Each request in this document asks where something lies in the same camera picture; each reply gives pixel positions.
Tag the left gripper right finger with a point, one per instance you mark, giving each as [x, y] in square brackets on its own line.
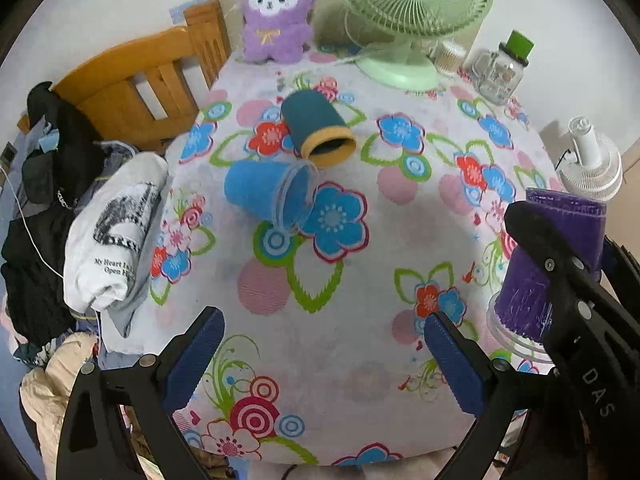
[551, 444]

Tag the green cup on jar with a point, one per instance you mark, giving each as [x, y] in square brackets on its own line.
[517, 47]

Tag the purple plush toy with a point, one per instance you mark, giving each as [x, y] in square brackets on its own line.
[276, 30]

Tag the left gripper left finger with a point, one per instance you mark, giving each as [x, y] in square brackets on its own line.
[94, 443]

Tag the blue felt cup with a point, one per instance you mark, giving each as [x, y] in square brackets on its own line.
[279, 192]

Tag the floral tablecloth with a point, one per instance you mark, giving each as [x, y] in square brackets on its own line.
[323, 360]

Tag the glass jar with handle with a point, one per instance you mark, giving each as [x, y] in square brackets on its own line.
[496, 75]

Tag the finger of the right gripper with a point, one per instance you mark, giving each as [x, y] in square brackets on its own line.
[558, 255]
[621, 270]

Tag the wooden chair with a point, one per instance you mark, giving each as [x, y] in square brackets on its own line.
[137, 92]

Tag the dark teal yellow-rim cup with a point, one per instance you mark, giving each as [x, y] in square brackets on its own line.
[318, 132]

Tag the white printed t-shirt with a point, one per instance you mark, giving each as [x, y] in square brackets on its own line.
[109, 248]

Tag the green desk fan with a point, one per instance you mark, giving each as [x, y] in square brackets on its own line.
[402, 63]

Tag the dark clothes pile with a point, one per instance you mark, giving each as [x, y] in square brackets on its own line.
[65, 164]

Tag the cotton swab container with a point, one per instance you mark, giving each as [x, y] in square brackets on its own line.
[449, 57]

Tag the white floor fan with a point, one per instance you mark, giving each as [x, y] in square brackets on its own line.
[596, 172]

